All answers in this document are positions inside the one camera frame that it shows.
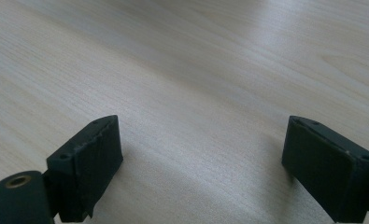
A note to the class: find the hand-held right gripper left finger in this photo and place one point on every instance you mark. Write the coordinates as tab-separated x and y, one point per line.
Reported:
85	165

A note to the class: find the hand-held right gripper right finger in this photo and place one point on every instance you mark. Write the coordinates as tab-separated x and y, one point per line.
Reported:
325	168

